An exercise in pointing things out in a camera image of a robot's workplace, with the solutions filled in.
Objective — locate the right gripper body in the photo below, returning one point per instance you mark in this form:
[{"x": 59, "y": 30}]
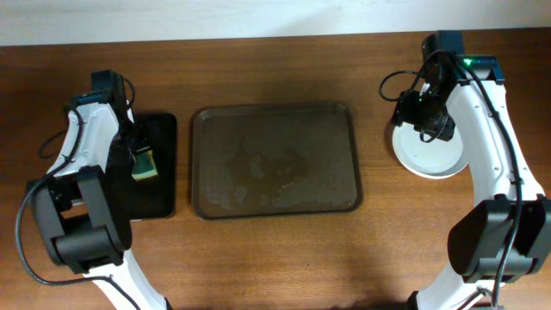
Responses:
[{"x": 430, "y": 127}]

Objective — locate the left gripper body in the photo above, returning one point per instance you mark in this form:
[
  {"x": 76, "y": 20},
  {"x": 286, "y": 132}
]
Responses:
[{"x": 135, "y": 151}]

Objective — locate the green yellow sponge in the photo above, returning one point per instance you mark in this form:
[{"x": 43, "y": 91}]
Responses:
[{"x": 144, "y": 165}]

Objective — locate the white plate top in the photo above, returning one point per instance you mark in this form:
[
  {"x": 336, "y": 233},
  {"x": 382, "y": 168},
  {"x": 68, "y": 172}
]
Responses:
[{"x": 438, "y": 159}]

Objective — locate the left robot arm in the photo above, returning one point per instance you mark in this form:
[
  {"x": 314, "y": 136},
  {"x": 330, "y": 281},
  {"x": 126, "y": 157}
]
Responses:
[{"x": 81, "y": 224}]

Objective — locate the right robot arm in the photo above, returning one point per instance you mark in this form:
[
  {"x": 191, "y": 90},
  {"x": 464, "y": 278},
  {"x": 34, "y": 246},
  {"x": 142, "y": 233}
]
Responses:
[{"x": 453, "y": 117}]

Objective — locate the black tray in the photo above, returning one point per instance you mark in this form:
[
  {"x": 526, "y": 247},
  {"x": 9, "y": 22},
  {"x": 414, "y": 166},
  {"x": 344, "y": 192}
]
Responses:
[{"x": 152, "y": 197}]

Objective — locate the brown tray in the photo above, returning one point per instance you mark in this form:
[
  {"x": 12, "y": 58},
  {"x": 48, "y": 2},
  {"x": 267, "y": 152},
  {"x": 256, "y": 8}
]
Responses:
[{"x": 265, "y": 160}]

